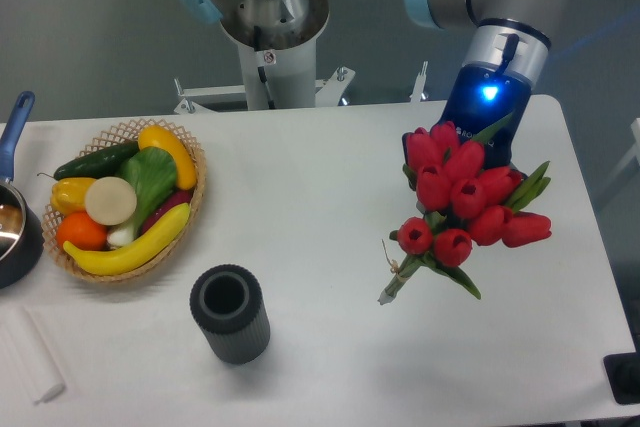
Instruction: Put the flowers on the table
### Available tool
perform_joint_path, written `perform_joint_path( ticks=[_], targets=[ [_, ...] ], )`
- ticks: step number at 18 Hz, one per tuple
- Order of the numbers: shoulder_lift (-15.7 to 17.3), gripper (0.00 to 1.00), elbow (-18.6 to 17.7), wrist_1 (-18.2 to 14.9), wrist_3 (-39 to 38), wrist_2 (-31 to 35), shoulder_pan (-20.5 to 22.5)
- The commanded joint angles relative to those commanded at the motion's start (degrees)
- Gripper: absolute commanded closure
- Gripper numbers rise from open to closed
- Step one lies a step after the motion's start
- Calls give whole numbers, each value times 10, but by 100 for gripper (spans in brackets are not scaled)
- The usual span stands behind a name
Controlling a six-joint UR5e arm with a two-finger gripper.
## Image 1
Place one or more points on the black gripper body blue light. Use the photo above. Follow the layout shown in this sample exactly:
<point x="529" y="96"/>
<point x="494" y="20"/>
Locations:
<point x="478" y="100"/>

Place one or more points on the red tulip bouquet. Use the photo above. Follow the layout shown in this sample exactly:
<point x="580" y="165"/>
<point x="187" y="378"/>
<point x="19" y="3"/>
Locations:
<point x="463" y="202"/>

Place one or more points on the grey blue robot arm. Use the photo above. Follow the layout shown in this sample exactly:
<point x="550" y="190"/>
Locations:
<point x="512" y="37"/>

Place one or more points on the white chair part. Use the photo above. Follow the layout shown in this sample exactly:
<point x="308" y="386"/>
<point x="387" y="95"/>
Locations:
<point x="621" y="174"/>

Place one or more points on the black device at edge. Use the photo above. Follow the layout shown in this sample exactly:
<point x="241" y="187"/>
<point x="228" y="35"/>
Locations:
<point x="623" y="375"/>

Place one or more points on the purple eggplant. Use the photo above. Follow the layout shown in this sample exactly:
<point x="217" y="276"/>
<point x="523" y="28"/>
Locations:
<point x="176" y="198"/>

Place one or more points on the dark grey ribbed vase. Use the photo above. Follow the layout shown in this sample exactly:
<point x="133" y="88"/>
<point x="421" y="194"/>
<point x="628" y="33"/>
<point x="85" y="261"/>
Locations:
<point x="227" y="304"/>

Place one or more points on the yellow squash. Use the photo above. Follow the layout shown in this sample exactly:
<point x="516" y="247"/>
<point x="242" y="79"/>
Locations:
<point x="165" y="139"/>

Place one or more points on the green bok choy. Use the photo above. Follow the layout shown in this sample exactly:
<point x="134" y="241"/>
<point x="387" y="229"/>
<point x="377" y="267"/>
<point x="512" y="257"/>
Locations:
<point x="152" y="174"/>

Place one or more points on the yellow banana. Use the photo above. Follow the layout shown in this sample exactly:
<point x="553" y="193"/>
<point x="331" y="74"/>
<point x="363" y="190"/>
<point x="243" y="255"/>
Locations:
<point x="137" y="253"/>

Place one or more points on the green cucumber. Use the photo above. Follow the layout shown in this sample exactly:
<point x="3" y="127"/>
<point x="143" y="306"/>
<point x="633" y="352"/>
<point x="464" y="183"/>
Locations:
<point x="97" y="164"/>

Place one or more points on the cream round onion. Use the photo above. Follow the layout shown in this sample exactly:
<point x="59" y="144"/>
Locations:
<point x="110" y="201"/>

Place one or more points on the orange fruit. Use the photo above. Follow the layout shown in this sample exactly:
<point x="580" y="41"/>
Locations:
<point x="82" y="231"/>

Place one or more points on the yellow bell pepper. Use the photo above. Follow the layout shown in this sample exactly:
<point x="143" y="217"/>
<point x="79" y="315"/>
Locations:
<point x="68" y="195"/>

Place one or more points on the white folded cloth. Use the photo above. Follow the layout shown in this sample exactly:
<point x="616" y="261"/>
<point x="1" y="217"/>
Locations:
<point x="35" y="366"/>

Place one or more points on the white metal base frame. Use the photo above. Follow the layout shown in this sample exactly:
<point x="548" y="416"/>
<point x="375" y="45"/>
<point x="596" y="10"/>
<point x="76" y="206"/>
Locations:
<point x="329" y="92"/>

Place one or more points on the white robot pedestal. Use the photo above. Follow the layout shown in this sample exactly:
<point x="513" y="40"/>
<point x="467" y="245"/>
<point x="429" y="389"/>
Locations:
<point x="276" y="43"/>

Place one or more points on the blue handled saucepan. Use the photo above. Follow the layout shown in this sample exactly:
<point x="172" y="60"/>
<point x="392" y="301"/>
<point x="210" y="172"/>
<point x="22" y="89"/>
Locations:
<point x="21" y="233"/>

